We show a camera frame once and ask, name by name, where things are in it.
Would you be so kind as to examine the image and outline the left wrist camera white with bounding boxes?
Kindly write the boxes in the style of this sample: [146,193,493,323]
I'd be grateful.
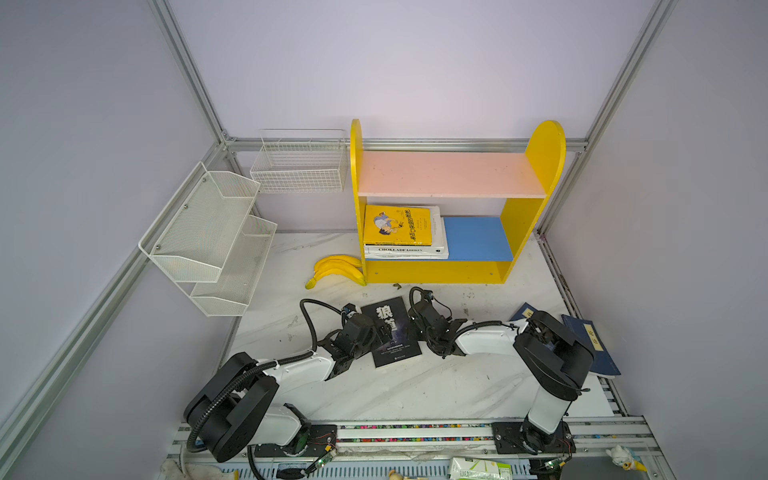
[341,303,357,325]

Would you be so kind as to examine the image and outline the white cloth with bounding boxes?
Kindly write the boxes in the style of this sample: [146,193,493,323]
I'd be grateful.
[161,459,240,480]

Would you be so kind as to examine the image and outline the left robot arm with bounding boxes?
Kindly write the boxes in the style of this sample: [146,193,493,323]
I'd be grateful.
[181,304,392,462]

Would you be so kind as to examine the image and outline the blue book yellow label far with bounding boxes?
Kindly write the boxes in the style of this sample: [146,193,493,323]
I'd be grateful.
[561,314,621,378]

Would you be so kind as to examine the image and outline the white mesh two-tier rack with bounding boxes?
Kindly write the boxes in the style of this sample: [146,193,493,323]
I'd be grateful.
[138,163,277,317]

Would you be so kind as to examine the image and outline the yellow paperback book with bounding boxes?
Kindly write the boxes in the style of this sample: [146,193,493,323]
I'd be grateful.
[363,205,433,246]

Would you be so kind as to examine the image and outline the small toy figure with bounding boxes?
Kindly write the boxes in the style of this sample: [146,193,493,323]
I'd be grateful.
[606,445,647,472]

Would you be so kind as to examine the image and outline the blue book yellow label near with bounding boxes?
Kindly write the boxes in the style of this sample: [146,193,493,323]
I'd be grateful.
[509,302,537,323]

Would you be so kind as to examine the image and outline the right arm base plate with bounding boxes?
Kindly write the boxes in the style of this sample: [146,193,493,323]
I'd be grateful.
[491,420,576,455]

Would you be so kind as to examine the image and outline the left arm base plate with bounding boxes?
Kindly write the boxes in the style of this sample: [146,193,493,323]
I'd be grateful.
[252,424,338,458]

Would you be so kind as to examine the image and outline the black corrugated cable left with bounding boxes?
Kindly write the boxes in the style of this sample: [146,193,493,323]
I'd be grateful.
[185,298,346,480]

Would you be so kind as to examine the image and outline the yellow banana bunch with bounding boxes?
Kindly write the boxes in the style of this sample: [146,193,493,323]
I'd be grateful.
[305,255,367,290]

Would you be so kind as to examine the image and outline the yellow pink blue bookshelf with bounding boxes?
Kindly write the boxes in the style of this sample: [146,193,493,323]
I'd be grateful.
[349,120,566,284]

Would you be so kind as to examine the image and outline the aluminium front rail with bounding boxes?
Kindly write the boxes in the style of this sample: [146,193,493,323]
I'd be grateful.
[168,416,675,479]

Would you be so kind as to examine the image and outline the white green carton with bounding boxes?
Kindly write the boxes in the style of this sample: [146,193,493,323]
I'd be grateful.
[449,457,513,480]

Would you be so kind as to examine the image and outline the black book white characters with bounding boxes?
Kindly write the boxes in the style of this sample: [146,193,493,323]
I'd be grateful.
[361,297,421,368]

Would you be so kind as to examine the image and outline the white Javen Mao portfolio book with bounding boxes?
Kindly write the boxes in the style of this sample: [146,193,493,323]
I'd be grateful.
[364,218,450,260]

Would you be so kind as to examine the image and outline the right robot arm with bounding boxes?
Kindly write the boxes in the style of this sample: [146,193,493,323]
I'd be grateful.
[408,286,595,454]

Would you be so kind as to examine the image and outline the white wire basket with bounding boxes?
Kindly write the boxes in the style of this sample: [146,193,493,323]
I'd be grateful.
[250,129,349,194]

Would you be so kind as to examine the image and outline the blue book yellow label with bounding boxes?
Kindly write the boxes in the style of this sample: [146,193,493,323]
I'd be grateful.
[561,314,621,378]
[509,302,537,323]

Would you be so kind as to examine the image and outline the white Chokladfabriken book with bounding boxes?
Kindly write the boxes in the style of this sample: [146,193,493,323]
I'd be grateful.
[362,204,449,259]

